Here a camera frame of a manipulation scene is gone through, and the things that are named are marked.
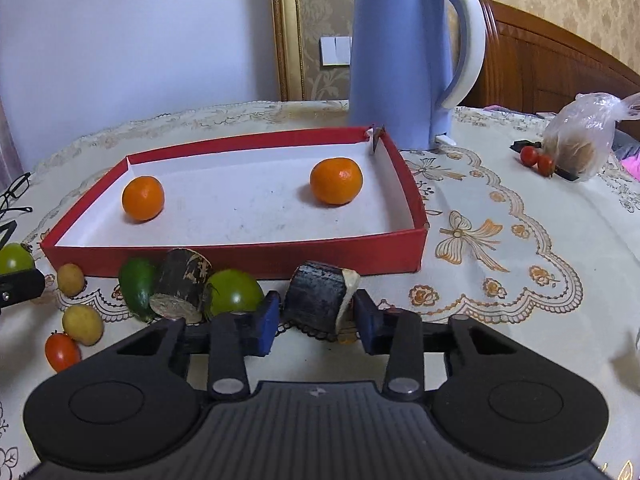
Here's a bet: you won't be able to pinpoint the red cardboard box tray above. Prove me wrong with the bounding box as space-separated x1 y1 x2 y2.
40 125 429 281

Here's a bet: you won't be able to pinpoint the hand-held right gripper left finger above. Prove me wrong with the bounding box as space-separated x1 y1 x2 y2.
116 290 282 402

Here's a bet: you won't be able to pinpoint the small yellow fruit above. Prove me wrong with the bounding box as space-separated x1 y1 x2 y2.
61 304 105 347
56 263 86 297

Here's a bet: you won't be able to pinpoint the blue electric kettle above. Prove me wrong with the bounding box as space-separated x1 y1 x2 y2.
347 0 487 152

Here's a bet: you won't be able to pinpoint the green tomato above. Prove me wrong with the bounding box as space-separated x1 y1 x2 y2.
204 269 265 320
0 242 36 277

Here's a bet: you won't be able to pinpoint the white wall switch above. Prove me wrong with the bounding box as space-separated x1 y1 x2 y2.
320 36 353 67

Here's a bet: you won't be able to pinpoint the gold wall frame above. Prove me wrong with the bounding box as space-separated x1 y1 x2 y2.
268 0 408 102

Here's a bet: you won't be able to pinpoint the dark green oval fruit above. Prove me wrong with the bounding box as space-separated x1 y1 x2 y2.
118 257 161 323

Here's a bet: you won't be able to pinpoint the pink patterned curtain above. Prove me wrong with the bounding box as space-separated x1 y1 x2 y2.
0 100 23 176

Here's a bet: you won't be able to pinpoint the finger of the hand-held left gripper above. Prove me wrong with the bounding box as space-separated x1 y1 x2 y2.
0 269 46 312

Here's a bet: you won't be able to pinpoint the black eyeglasses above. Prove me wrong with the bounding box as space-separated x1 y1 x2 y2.
0 172 33 246

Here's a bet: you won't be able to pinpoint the black flat object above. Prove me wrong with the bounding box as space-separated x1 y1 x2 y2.
510 139 581 181

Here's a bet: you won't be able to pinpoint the dark purple sugarcane piece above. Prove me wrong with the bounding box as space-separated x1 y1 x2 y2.
149 247 213 322
282 261 362 342

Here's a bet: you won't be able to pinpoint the clear plastic bag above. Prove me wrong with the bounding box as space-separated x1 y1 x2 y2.
542 91 640 182

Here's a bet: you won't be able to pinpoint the orange mandarin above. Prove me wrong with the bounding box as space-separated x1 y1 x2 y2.
309 157 364 206
121 175 166 223

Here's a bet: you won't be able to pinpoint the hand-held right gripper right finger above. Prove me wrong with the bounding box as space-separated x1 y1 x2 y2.
352 290 506 402

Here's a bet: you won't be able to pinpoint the wooden headboard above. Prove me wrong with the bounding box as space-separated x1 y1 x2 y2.
457 0 640 141

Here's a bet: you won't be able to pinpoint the cream embroidered tablecloth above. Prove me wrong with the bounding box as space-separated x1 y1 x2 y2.
0 100 640 480

